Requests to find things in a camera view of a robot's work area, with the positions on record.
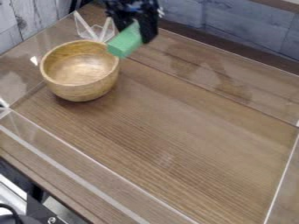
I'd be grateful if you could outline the black cable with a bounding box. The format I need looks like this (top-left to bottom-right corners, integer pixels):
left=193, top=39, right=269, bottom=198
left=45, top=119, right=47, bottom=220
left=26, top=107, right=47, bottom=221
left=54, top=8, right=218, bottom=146
left=0, top=202, right=22, bottom=224

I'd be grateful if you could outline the black table frame bracket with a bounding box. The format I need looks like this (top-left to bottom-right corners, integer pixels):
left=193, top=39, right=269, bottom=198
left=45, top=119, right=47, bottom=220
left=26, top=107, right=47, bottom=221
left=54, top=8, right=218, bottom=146
left=26, top=192, right=74, bottom=224

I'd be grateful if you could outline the green rectangular block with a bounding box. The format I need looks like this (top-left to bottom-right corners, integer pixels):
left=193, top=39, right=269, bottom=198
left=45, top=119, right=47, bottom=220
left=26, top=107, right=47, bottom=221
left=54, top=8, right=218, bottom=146
left=107, top=21, right=143, bottom=58

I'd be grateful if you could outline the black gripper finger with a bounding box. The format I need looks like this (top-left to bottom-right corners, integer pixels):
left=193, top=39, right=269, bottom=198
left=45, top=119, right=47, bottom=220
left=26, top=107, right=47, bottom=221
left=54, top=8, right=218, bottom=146
left=137, top=13, right=159, bottom=44
left=110, top=10, right=137, bottom=32

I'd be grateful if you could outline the clear acrylic corner bracket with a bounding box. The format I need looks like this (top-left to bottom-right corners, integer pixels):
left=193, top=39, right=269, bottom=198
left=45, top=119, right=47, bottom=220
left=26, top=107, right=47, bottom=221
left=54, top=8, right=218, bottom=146
left=74, top=10, right=117, bottom=43

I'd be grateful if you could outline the clear acrylic tray wall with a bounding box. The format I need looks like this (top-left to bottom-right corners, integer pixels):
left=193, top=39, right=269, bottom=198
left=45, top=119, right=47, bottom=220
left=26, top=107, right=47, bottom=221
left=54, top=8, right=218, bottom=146
left=0, top=99, right=201, bottom=224

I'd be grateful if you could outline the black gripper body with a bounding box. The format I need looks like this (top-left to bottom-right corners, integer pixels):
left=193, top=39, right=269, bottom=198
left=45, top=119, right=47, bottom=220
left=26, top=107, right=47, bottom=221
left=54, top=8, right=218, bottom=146
left=103, top=0, right=165, bottom=17

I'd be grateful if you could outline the wooden bowl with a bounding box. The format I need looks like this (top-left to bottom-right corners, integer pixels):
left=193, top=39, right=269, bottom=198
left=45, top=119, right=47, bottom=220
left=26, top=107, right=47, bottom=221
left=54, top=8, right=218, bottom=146
left=41, top=40, right=121, bottom=102

